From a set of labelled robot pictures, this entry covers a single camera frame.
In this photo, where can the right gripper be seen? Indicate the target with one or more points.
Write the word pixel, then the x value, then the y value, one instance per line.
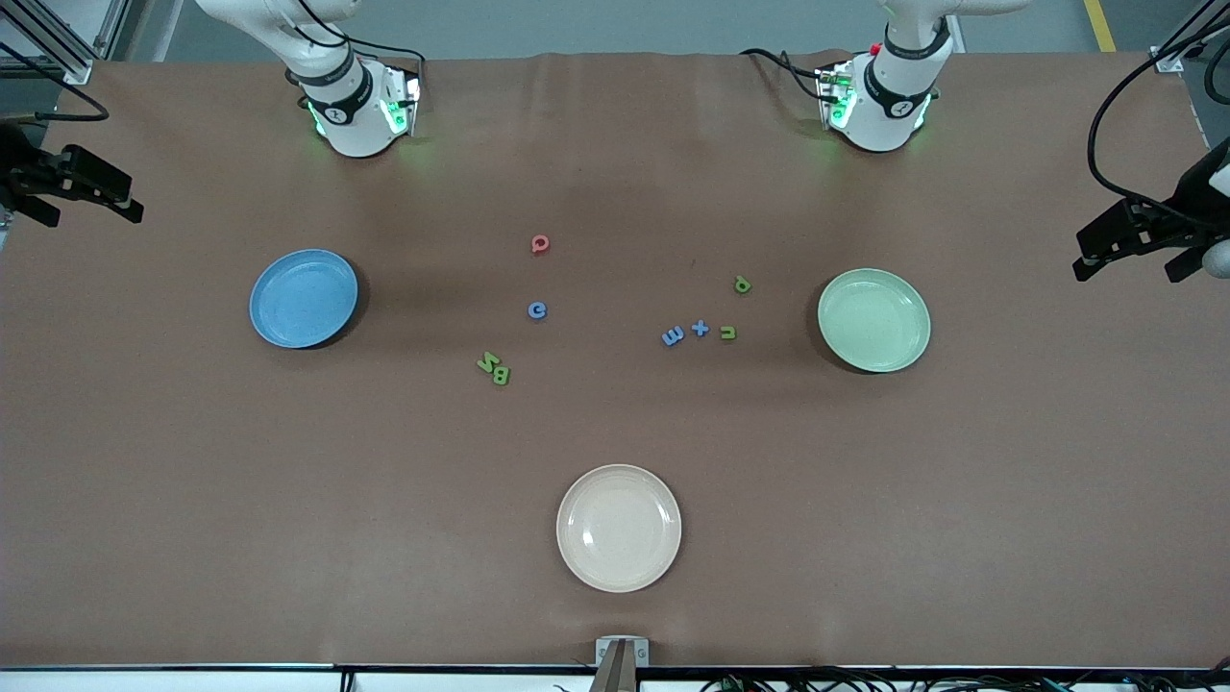
pixel 21 163

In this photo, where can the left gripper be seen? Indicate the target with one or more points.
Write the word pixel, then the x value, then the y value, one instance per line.
pixel 1178 212

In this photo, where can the red letter Q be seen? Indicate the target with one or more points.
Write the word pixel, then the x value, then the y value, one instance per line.
pixel 541 251

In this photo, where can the blue letter m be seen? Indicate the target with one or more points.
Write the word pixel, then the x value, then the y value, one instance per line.
pixel 673 336

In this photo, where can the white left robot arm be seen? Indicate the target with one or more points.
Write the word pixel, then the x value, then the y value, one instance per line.
pixel 879 115

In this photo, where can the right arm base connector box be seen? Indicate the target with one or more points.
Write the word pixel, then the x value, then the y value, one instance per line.
pixel 402 101

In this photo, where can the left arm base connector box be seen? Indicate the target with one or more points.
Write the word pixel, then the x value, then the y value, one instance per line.
pixel 834 96

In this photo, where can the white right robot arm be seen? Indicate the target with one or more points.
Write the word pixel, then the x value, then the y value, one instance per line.
pixel 356 125

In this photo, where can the blue plate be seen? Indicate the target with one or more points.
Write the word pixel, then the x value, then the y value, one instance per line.
pixel 303 303

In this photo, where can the green plate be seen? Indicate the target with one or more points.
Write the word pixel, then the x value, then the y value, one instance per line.
pixel 874 322

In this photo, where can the beige plate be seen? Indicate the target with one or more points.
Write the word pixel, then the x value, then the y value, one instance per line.
pixel 619 529

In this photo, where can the brown table mat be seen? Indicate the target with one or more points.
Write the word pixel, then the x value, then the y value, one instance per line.
pixel 615 423

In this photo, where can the aluminium frame profile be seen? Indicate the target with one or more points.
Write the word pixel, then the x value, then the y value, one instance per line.
pixel 1170 60
pixel 77 69

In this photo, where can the white table rail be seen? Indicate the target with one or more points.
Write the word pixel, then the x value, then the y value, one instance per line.
pixel 192 682

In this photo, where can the grey metal mount bracket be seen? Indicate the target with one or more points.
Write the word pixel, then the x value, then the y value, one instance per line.
pixel 605 652

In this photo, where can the aluminium camera post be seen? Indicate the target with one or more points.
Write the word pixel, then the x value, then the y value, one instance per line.
pixel 620 678

